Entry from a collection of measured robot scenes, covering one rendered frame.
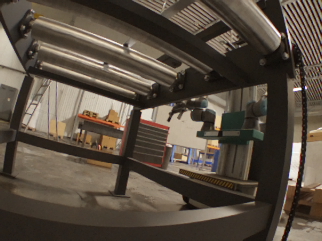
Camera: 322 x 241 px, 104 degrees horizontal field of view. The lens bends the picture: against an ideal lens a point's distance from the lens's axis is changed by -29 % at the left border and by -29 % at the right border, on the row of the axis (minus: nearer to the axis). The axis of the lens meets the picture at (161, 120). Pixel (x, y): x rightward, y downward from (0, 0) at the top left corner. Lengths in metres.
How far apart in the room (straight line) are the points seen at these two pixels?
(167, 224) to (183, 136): 5.49
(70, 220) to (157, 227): 0.11
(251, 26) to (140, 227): 0.52
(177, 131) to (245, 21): 5.30
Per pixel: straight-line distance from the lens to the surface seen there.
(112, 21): 0.61
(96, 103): 11.11
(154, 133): 3.22
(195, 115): 1.78
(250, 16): 0.52
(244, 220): 0.42
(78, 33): 0.87
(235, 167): 1.66
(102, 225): 0.22
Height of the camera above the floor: 0.44
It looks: 10 degrees up
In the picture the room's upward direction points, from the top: 11 degrees clockwise
